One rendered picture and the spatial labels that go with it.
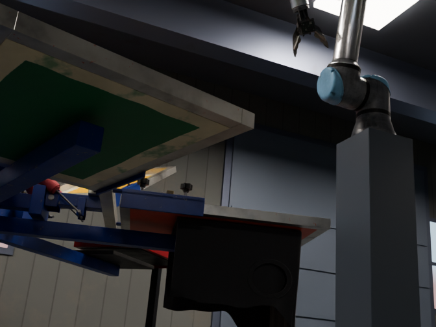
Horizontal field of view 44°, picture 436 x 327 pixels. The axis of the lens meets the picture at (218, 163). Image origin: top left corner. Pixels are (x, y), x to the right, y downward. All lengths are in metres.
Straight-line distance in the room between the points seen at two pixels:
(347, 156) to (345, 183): 0.09
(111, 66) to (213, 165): 4.24
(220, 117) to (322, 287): 4.44
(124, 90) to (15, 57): 0.21
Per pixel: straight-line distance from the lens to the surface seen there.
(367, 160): 1.79
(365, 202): 1.76
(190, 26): 4.17
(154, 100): 1.15
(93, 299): 4.71
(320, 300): 5.50
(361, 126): 1.90
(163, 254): 3.35
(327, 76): 1.90
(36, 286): 4.65
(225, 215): 2.01
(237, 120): 1.21
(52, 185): 2.24
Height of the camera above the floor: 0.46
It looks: 20 degrees up
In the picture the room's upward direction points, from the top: 5 degrees clockwise
